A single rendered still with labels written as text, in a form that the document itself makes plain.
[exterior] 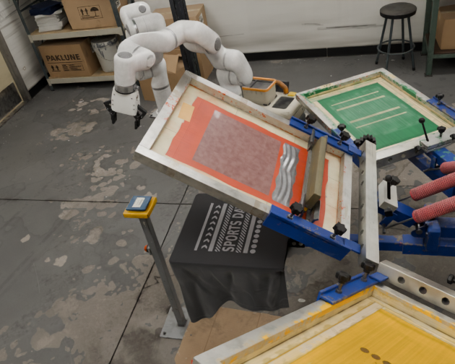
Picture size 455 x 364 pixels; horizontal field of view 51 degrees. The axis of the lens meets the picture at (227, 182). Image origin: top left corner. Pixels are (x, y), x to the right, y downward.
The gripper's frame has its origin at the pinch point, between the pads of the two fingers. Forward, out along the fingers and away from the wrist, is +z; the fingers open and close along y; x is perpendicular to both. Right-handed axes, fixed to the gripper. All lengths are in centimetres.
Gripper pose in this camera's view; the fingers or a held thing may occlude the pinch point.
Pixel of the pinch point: (125, 123)
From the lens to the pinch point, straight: 188.8
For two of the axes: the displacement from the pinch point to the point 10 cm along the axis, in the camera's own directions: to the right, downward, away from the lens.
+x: -2.2, 6.2, -7.5
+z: -1.3, 7.4, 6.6
